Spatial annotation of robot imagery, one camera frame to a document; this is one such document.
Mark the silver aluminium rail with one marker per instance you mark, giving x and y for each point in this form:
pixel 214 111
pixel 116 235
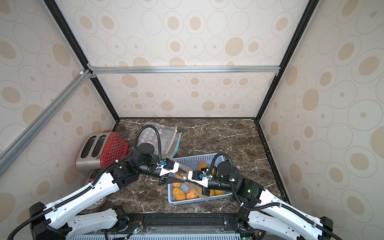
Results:
pixel 185 70
pixel 26 137

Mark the clear pink zipper bag spare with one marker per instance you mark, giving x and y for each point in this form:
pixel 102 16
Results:
pixel 167 136

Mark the black corner frame post left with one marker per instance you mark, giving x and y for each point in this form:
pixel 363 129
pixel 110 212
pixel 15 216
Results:
pixel 63 25

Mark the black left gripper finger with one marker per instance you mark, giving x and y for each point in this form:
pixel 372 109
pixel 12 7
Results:
pixel 166 179
pixel 181 171

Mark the red steel toaster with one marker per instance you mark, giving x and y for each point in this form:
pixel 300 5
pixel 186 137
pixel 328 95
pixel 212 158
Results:
pixel 99 150

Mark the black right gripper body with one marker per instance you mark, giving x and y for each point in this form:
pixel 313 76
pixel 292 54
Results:
pixel 197 183

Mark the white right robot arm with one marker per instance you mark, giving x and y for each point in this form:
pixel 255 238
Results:
pixel 261 210

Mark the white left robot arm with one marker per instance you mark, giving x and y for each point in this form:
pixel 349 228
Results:
pixel 59 221

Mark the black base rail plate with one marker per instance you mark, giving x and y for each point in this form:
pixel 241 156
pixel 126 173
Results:
pixel 175 227

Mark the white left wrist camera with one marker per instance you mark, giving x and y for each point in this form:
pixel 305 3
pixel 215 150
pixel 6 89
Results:
pixel 168 166

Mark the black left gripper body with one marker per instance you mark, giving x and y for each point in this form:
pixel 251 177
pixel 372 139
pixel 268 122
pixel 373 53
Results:
pixel 151 168

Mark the black corner frame post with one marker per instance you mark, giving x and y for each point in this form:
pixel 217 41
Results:
pixel 63 25
pixel 297 36

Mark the silver aluminium rail back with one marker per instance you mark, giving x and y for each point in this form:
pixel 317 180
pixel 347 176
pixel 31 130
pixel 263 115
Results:
pixel 185 70

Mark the orange potato back row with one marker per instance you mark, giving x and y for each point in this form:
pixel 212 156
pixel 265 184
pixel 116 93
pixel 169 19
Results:
pixel 202 166

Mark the black corner frame post right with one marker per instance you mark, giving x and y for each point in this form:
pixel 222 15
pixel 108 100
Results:
pixel 297 36

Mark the white patterned bowl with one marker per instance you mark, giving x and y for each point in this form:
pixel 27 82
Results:
pixel 96 204

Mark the small green circuit board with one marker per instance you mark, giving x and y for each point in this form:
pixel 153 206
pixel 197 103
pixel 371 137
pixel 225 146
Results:
pixel 138 229

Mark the yellow potato front middle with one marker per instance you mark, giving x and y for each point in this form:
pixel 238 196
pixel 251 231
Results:
pixel 217 192

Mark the clear pink zipper bag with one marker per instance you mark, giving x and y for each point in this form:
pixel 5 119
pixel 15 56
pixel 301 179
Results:
pixel 189 185

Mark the orange wrinkled potato front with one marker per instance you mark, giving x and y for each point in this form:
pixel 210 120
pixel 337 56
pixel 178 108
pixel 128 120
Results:
pixel 191 194

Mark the clear blue zipper bag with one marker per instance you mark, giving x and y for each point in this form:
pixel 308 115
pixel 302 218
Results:
pixel 175 146

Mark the light blue plastic basket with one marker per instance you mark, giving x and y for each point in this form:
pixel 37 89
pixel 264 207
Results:
pixel 192 163

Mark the silver aluminium rail left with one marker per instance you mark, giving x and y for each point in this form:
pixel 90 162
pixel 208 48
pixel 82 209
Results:
pixel 26 137

